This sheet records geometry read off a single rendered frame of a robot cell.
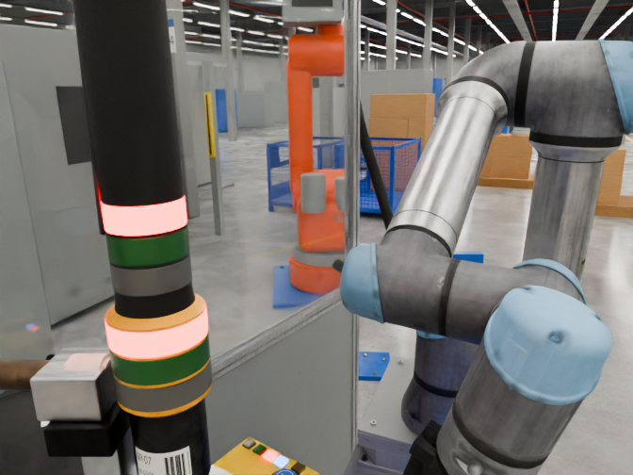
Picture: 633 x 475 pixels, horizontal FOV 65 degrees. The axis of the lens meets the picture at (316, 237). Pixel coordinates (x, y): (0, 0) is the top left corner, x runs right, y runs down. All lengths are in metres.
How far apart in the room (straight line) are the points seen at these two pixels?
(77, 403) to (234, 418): 1.22
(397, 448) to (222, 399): 0.59
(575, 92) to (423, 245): 0.33
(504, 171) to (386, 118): 2.40
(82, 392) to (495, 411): 0.26
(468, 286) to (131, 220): 0.32
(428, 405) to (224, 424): 0.68
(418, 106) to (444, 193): 7.51
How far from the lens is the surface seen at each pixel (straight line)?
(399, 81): 10.75
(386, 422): 0.98
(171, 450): 0.25
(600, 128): 0.75
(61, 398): 0.26
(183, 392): 0.24
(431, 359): 0.88
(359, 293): 0.49
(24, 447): 0.47
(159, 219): 0.21
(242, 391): 1.45
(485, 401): 0.39
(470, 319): 0.46
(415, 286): 0.47
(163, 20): 0.21
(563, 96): 0.74
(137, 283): 0.22
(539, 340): 0.35
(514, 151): 9.34
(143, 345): 0.22
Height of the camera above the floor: 1.66
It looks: 16 degrees down
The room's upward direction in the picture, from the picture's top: 1 degrees counter-clockwise
